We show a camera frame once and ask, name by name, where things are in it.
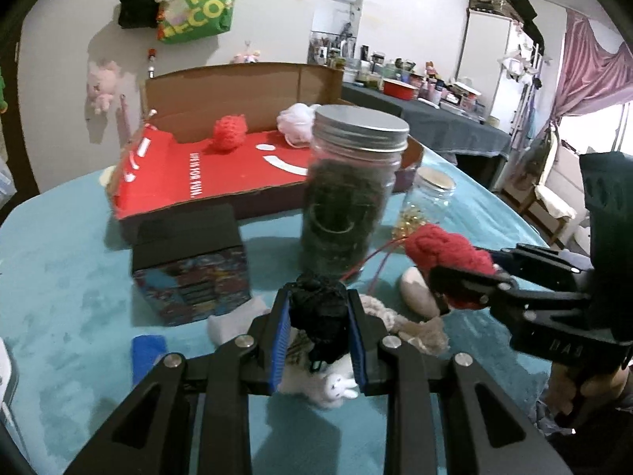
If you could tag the table with dark cloth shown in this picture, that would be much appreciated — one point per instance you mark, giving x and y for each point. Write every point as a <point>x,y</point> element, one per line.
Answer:
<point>435,126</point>

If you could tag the red cardboard box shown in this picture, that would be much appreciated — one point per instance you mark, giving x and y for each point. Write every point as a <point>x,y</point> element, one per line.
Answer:
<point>222,168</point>

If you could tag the pink curtain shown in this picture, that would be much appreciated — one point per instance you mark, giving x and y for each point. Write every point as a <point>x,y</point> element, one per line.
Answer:
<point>588,69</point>

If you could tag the green plush toy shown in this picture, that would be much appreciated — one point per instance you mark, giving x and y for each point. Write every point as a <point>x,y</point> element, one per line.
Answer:
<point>2,91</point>

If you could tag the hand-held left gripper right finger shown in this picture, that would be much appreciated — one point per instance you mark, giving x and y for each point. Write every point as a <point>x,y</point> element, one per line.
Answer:
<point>357,344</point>

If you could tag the red knitted hat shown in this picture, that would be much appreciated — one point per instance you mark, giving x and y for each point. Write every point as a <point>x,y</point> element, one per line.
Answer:
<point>445,250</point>

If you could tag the wooden chair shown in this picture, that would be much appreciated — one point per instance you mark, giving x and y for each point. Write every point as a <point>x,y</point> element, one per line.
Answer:
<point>541,193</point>

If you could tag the beige powder puff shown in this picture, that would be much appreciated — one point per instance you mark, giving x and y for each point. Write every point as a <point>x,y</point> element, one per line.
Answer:
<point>419,294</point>

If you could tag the white bath pouf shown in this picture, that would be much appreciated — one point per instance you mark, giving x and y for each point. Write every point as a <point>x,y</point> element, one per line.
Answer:
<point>295,121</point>

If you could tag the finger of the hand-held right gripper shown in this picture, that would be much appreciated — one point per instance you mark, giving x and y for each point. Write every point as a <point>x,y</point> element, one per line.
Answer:
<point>470,284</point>
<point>539,262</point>

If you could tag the person's right hand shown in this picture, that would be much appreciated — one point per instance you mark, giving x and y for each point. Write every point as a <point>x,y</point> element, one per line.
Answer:
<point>588,391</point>

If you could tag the beige fuzzy scrunchie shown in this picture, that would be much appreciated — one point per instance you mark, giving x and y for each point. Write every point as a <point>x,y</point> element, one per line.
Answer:
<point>420,334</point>

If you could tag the red bowl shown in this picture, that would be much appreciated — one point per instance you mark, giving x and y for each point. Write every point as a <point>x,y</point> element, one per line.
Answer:
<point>400,89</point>

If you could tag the white cabinet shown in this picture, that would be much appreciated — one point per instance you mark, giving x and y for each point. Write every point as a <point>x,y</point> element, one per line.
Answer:
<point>489,59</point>

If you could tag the black yarn ball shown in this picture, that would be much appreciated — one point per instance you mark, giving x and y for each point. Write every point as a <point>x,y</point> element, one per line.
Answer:
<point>316,316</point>

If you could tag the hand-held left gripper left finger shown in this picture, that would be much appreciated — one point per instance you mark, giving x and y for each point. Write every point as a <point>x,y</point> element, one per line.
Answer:
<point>279,339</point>

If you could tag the green tote bag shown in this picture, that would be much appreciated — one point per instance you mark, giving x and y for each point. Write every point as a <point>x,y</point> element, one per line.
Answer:
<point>200,7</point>

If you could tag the large pink plush toy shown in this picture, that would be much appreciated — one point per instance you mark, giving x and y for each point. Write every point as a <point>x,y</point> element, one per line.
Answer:
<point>104,84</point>

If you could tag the small pink plush toy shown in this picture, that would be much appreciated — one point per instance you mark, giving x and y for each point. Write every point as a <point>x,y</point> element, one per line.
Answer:
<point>247,55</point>

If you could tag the blue cloth roll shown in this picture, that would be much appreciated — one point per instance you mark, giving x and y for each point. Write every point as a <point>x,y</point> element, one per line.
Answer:
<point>147,356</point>

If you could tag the patterned bag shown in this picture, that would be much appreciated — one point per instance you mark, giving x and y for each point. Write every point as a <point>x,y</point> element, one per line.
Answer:
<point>489,0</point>

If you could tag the small jar of gold beads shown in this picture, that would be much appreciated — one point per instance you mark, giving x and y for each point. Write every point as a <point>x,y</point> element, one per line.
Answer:
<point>426,203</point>

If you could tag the colourful box with black lid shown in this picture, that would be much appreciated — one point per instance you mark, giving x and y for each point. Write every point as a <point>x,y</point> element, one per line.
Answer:
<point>190,269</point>

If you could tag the large glass jar metal lid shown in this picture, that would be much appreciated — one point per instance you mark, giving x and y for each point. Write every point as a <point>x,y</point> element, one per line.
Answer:
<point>346,198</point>

